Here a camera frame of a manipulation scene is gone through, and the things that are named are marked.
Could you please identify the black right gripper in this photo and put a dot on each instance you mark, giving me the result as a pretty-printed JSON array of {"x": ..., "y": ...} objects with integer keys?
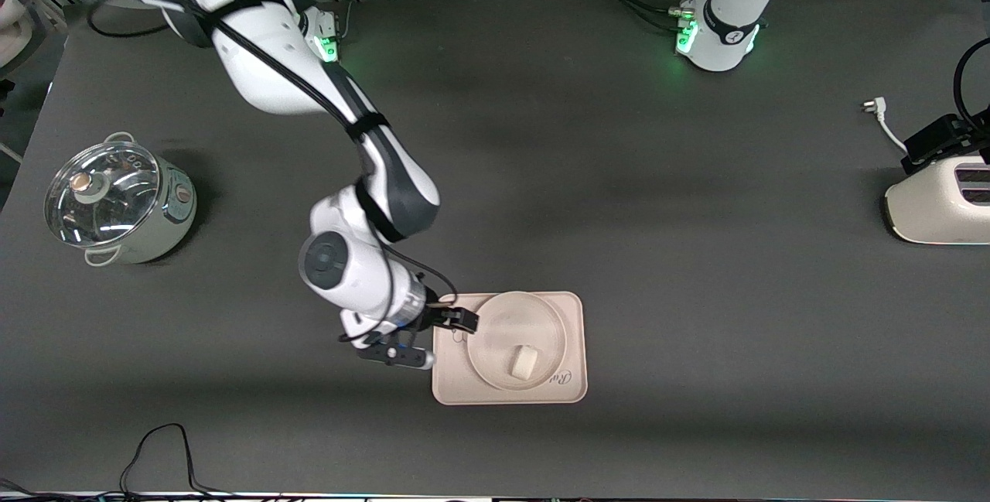
[{"x": 442, "y": 317}]

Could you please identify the cream toaster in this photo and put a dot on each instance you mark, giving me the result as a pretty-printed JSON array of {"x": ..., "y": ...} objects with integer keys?
[{"x": 928, "y": 208}]

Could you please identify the beige round object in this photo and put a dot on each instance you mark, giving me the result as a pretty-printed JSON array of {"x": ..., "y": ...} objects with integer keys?
[{"x": 14, "y": 26}]

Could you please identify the small white bun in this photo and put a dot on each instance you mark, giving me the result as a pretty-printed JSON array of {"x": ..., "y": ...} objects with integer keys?
[{"x": 524, "y": 362}]

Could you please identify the round beige plate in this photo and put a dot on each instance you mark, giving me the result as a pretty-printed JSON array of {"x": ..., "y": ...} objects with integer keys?
[{"x": 503, "y": 332}]

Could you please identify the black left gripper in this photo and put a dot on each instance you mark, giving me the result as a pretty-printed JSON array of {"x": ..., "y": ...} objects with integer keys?
[{"x": 932, "y": 139}]

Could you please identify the pale green electric pot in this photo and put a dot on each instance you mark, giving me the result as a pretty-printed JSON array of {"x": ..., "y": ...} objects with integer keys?
[{"x": 174, "y": 216}]

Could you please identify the beige rectangular rabbit tray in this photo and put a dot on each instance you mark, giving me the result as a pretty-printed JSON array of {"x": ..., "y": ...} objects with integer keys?
[{"x": 448, "y": 387}]

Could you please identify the glass pot lid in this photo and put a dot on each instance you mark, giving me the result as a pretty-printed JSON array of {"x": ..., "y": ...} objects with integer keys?
[{"x": 116, "y": 225}]

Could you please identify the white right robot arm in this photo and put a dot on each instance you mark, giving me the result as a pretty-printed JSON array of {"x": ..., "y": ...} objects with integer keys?
[{"x": 363, "y": 270}]

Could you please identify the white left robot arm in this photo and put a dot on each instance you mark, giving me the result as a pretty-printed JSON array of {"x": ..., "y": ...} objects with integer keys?
[{"x": 727, "y": 30}]

